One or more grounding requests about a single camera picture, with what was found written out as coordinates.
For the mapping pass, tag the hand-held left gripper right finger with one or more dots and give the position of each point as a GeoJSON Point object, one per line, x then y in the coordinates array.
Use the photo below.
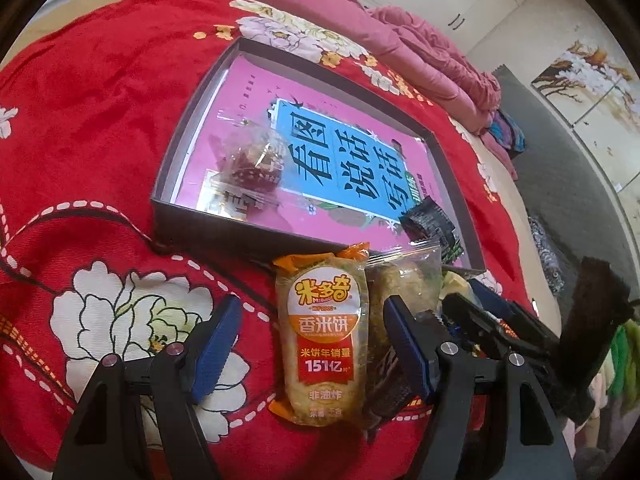
{"type": "Point", "coordinates": [407, 342]}

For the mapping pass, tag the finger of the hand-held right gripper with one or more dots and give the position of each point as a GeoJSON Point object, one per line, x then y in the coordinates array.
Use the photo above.
{"type": "Point", "coordinates": [490, 295]}
{"type": "Point", "coordinates": [470, 320]}

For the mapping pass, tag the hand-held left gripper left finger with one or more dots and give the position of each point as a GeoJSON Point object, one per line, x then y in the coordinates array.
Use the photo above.
{"type": "Point", "coordinates": [220, 345]}

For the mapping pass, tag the pale yellow pastry packet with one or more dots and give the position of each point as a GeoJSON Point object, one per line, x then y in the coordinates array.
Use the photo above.
{"type": "Point", "coordinates": [454, 284]}

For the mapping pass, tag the clear pastry packet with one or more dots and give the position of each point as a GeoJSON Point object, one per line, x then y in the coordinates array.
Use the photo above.
{"type": "Point", "coordinates": [400, 270]}

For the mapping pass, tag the orange rice cracker packet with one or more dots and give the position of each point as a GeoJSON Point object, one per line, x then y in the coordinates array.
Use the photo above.
{"type": "Point", "coordinates": [320, 340]}

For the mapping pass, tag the shallow grey cardboard box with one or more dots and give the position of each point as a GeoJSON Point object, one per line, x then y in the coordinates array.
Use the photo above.
{"type": "Point", "coordinates": [225, 232]}

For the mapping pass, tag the dark brown snack packet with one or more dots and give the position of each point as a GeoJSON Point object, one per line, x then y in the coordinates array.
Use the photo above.
{"type": "Point", "coordinates": [387, 392]}

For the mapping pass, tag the green cloth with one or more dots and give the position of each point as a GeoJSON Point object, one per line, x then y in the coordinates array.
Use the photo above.
{"type": "Point", "coordinates": [622, 360]}

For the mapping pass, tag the small black snack packet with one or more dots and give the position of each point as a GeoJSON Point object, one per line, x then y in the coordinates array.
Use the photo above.
{"type": "Point", "coordinates": [422, 217]}
{"type": "Point", "coordinates": [450, 250]}

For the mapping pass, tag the grey patterned cloth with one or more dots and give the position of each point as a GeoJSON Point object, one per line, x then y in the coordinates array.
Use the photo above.
{"type": "Point", "coordinates": [545, 255]}

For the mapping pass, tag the grey headboard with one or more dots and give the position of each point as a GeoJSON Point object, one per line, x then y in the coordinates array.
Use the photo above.
{"type": "Point", "coordinates": [550, 160]}

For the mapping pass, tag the colourful folded cloth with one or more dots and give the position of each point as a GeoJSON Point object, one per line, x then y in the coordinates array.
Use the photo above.
{"type": "Point", "coordinates": [507, 132]}

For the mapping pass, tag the clear wrapped red candy packet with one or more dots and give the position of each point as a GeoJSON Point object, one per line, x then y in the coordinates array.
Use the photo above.
{"type": "Point", "coordinates": [250, 160]}

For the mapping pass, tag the pink quilt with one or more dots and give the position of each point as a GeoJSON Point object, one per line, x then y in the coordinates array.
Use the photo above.
{"type": "Point", "coordinates": [425, 60]}

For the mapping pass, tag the pink book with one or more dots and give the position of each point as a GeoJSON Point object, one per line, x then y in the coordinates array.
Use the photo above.
{"type": "Point", "coordinates": [240, 90]}

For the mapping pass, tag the red floral blanket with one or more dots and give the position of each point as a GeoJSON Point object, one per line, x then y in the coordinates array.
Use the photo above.
{"type": "Point", "coordinates": [100, 110]}

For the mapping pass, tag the floral wall painting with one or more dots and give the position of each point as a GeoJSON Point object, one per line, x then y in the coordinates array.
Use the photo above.
{"type": "Point", "coordinates": [590, 90]}

